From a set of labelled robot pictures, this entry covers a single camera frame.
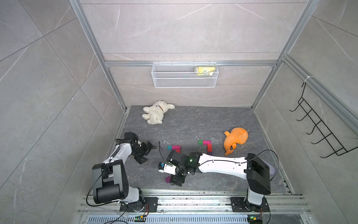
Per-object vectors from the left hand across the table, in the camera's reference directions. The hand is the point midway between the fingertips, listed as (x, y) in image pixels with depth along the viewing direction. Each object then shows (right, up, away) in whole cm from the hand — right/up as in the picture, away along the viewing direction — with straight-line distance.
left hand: (152, 150), depth 89 cm
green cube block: (+33, +4, +10) cm, 34 cm away
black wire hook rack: (+87, +15, -24) cm, 92 cm away
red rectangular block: (+17, -1, +4) cm, 17 cm away
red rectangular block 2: (+39, 0, +6) cm, 39 cm away
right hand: (+15, -12, -13) cm, 23 cm away
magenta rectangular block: (+37, +3, +9) cm, 38 cm away
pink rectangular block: (+15, +1, +7) cm, 17 cm away
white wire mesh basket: (+21, +53, +12) cm, 58 cm away
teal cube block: (+11, 0, +6) cm, 12 cm away
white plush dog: (-2, +24, +15) cm, 28 cm away
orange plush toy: (+57, +9, +4) cm, 58 cm away
